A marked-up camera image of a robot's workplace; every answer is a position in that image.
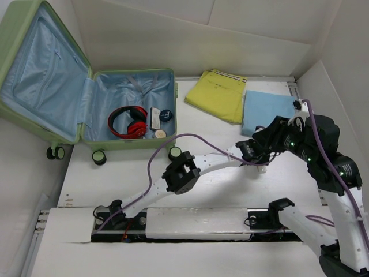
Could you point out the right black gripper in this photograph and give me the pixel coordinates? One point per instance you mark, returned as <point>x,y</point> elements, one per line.
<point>274,133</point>

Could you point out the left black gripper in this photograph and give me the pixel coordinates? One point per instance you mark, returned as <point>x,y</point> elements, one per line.
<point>263,161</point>

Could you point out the light blue cloth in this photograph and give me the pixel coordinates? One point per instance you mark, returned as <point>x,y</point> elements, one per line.
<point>261,108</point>

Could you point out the yellow shorts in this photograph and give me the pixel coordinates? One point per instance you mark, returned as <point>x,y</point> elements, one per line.
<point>219,94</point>

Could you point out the orange white tube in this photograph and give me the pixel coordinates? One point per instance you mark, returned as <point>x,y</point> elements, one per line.
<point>262,169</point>

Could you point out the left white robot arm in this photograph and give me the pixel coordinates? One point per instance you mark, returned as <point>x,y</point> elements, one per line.
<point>181,175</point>

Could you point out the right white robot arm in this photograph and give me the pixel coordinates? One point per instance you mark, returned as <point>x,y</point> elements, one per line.
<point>315,141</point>

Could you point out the beige round compact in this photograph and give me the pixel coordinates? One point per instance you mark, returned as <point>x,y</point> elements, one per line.
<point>159,134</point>

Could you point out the dark blue round tin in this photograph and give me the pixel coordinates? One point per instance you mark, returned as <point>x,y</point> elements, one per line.
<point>166,115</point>

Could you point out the white black rectangular box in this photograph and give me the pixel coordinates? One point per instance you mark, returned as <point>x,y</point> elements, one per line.
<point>155,122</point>

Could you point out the white foam base cover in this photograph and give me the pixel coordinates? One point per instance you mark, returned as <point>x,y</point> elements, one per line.
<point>207,224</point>

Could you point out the green suitcase blue lining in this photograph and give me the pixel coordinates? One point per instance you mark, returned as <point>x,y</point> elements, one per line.
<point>48,87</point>

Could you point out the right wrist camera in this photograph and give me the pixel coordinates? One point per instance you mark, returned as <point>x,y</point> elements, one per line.
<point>300,105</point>

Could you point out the black metal base rail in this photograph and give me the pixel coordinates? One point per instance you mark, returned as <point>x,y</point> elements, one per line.
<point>134,230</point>

